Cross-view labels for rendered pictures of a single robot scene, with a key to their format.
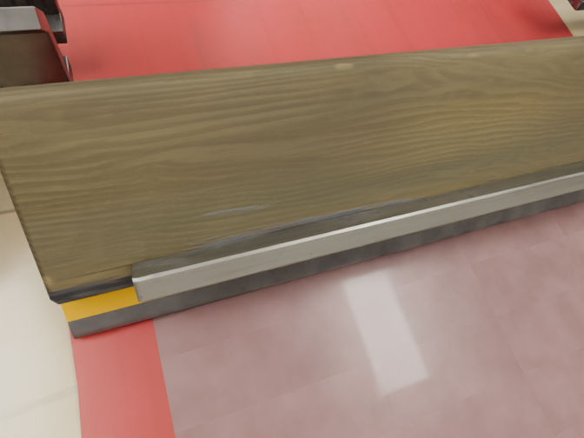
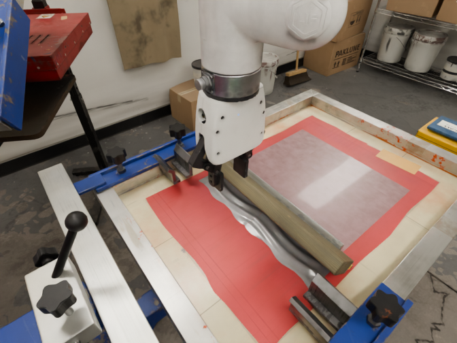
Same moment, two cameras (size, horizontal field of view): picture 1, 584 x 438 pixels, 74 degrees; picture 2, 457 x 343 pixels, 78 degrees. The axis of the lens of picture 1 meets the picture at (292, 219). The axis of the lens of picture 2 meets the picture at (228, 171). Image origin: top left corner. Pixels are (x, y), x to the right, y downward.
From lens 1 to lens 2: 0.52 m
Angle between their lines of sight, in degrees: 52
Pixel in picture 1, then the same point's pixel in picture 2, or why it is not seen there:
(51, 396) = (363, 265)
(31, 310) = (354, 278)
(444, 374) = (309, 202)
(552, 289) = (276, 185)
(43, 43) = (315, 282)
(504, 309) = (288, 193)
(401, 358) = (312, 209)
